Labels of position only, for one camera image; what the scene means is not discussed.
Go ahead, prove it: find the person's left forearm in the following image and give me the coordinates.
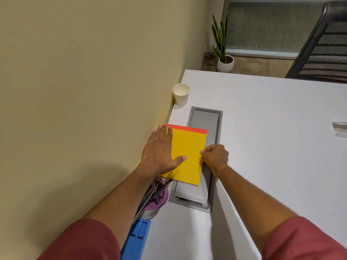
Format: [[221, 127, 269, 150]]
[[83, 163, 160, 251]]

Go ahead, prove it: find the clear plastic holder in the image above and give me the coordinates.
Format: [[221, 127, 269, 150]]
[[332, 122, 347, 138]]

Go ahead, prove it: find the person's right forearm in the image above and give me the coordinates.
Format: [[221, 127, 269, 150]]
[[216, 165, 299, 253]]

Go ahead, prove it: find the snake plant in white pot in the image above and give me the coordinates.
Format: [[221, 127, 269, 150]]
[[212, 7, 235, 73]]

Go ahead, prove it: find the white paper cup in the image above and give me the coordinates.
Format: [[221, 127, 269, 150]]
[[173, 83, 190, 107]]

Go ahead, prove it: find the black mesh office chair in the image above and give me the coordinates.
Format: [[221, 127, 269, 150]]
[[285, 1, 347, 84]]

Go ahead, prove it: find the grey desk cable hatch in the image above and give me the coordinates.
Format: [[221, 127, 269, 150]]
[[168, 106, 223, 214]]

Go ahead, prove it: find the person's right hand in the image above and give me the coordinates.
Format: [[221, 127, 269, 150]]
[[200, 144, 229, 177]]

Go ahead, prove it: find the purple pen holder cup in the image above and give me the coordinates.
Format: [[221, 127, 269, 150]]
[[141, 176, 169, 220]]

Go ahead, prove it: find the person's left hand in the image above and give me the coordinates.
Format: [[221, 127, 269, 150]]
[[140, 123, 187, 175]]

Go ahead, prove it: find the frosted glass partition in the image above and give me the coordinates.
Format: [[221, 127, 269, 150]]
[[224, 0, 334, 60]]

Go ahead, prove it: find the yellow notepad with red binding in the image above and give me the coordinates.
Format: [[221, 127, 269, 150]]
[[158, 124, 207, 186]]

